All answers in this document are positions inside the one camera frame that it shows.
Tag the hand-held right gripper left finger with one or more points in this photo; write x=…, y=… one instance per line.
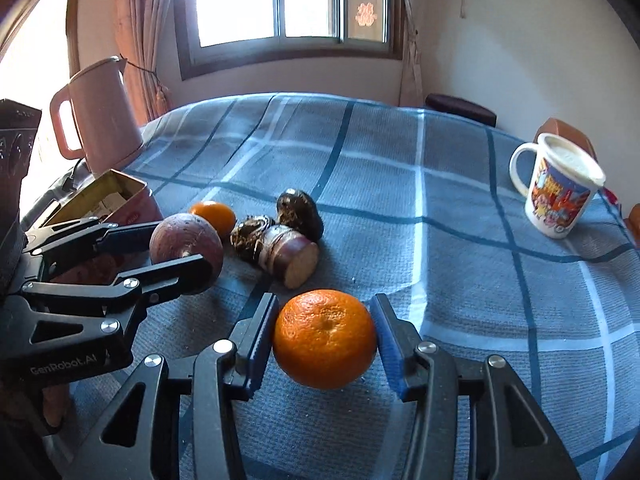
x=260, y=345

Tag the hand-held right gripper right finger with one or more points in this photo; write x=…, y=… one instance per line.
x=390, y=350

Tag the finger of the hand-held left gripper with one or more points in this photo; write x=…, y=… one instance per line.
x=170, y=275
x=127, y=237

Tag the pink metal tin box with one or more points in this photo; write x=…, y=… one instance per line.
x=135, y=207

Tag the purple passion fruit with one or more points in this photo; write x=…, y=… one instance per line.
x=185, y=240

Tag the orange mandarin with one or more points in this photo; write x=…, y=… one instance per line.
x=325, y=337
x=215, y=215

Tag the person's left hand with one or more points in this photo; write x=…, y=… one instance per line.
x=55, y=405

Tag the cut taro root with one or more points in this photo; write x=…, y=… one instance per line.
x=290, y=260

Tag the pink electric kettle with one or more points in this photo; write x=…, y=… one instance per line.
x=105, y=120

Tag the blue plaid tablecloth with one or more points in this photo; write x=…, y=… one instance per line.
x=450, y=260

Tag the pink curtain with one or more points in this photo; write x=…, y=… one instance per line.
x=145, y=20

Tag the white cartoon print mug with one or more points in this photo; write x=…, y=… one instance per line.
x=555, y=195

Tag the dark round stool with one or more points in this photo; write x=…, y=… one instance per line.
x=460, y=107

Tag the brown framed sliding window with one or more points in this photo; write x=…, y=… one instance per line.
x=240, y=0

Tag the brown leather armchair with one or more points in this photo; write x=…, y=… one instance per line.
x=575, y=135

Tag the pale sheer curtain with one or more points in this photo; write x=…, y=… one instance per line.
x=411, y=35

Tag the red window decoration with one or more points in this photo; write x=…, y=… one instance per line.
x=366, y=14

